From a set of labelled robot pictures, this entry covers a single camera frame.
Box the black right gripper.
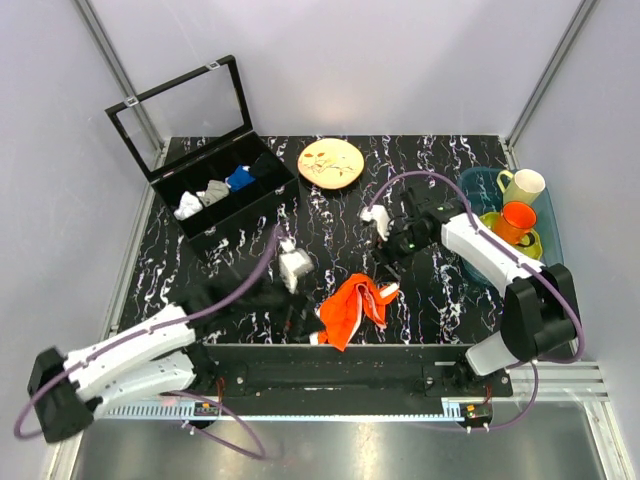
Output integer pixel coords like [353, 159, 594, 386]
[369, 222, 434, 288]

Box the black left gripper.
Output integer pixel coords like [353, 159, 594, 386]
[236, 271, 327, 340]

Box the orange underwear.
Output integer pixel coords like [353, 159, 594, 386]
[310, 274, 399, 352]

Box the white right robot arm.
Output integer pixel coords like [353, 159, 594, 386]
[360, 191, 580, 397]

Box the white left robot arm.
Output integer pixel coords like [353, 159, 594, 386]
[27, 280, 321, 444]

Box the blue rolled underwear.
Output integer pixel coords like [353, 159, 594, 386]
[225, 166, 255, 192]

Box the grey rolled underwear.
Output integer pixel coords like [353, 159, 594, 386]
[196, 180, 230, 207]

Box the black rolled underwear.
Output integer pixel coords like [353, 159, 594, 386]
[248, 152, 280, 179]

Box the white rolled underwear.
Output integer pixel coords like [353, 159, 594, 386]
[174, 191, 203, 221]

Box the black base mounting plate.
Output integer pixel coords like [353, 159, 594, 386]
[183, 344, 513, 398]

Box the blue transparent plastic bin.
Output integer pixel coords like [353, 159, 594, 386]
[458, 167, 563, 265]

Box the round wooden patterned plate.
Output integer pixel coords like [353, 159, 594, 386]
[297, 138, 365, 190]

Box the orange mug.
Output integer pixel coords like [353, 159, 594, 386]
[491, 201, 537, 245]

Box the yellow-green dotted plate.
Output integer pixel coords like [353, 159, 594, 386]
[477, 210, 544, 261]

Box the black compartment box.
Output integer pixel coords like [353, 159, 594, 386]
[105, 55, 300, 258]

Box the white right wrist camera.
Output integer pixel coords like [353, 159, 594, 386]
[359, 204, 391, 242]

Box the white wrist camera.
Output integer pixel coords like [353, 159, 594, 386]
[278, 238, 314, 294]
[359, 204, 391, 242]

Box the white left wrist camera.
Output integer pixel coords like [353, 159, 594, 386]
[278, 238, 314, 294]

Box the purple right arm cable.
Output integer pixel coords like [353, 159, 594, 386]
[365, 170, 586, 434]

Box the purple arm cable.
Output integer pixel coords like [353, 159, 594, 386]
[12, 224, 286, 461]
[365, 170, 586, 434]

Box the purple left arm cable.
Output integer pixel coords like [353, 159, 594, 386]
[12, 224, 286, 461]

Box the cream yellow-handled mug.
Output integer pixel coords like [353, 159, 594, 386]
[496, 169, 546, 206]

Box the left aluminium frame post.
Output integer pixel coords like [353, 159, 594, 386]
[69, 0, 169, 154]

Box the aluminium frame post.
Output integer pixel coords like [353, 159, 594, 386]
[505, 0, 599, 150]
[69, 0, 169, 154]

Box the right aluminium frame post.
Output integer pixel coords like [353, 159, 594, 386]
[505, 0, 599, 150]

